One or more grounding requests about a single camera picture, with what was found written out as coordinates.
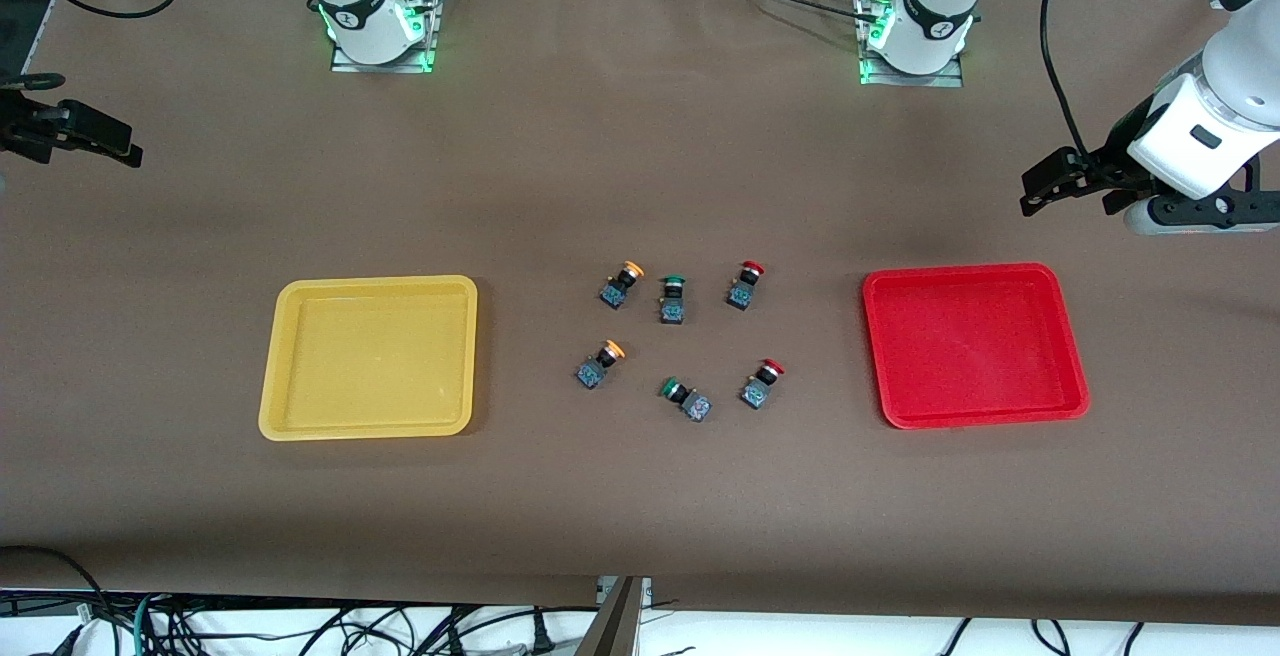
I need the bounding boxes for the yellow push button switch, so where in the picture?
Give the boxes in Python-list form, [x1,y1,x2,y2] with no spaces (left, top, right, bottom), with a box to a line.
[576,339,627,391]
[599,261,646,311]

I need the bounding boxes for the yellow plastic tray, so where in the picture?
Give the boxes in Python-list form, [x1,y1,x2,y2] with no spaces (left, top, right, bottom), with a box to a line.
[258,275,479,442]

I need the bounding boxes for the white metal bracket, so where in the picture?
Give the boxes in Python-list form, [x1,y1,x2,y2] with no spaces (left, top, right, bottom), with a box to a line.
[597,576,653,609]

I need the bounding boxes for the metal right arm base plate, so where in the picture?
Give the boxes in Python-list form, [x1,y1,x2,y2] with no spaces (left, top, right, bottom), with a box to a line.
[330,0,441,75]

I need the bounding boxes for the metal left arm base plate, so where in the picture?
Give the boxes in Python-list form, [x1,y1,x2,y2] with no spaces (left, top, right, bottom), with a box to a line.
[858,0,966,89]

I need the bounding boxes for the red plastic tray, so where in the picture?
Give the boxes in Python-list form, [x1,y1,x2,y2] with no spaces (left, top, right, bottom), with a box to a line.
[862,262,1091,431]

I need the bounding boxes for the thick black floor cable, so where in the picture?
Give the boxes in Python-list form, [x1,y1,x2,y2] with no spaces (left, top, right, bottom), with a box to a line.
[0,544,113,637]

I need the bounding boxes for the brown angled beam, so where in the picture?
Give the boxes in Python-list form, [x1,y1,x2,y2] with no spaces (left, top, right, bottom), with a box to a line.
[575,576,646,656]

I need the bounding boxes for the brown table cover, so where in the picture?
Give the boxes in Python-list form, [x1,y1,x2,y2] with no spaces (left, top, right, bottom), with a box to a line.
[0,0,1280,627]

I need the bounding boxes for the red push button switch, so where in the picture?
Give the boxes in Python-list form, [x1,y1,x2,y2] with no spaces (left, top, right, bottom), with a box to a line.
[725,260,767,313]
[740,359,787,411]

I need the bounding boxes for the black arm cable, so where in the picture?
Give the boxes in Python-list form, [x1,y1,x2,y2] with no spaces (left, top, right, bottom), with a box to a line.
[0,0,187,93]
[1040,0,1096,167]

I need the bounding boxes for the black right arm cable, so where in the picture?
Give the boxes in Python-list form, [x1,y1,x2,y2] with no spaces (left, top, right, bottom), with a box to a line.
[0,0,187,93]

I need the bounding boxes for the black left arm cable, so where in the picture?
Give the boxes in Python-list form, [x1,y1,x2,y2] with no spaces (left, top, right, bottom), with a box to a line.
[1040,0,1096,167]

